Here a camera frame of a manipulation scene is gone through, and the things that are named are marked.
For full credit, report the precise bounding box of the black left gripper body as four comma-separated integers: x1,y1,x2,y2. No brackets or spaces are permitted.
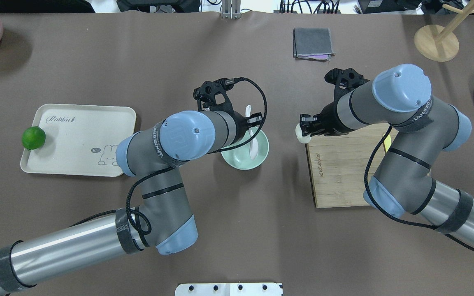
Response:
193,78,263,136

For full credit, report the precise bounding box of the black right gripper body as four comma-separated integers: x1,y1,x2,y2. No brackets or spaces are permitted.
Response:
300,68,369,136

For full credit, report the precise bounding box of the white ceramic spoon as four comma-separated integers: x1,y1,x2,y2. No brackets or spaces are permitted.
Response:
245,105,258,160

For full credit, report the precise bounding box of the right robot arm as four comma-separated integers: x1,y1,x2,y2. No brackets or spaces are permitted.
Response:
295,64,474,251

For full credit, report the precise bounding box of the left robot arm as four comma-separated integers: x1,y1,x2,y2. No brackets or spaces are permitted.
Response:
0,77,266,296

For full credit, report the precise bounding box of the mint green bowl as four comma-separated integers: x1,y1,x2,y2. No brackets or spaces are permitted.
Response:
221,130,269,170

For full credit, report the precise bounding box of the wooden cutting board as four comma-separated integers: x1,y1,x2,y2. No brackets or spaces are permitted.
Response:
305,123,389,208

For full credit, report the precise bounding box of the yellow plastic knife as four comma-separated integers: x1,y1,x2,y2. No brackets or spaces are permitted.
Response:
383,136,393,153

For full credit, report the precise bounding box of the grey folded cloth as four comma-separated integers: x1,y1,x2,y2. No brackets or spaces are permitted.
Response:
292,28,336,61

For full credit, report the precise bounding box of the wooden mug tree stand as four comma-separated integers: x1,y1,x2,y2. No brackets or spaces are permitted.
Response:
414,0,474,62

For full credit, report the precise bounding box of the beige rabbit tray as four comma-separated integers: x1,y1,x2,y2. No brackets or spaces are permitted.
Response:
20,104,137,177

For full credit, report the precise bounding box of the green lime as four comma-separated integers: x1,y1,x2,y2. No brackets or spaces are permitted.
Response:
21,126,46,150

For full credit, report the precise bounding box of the aluminium frame post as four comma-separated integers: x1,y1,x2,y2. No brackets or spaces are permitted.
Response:
221,0,242,19

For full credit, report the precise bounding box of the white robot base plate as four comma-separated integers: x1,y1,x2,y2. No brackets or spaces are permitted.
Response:
175,282,283,296

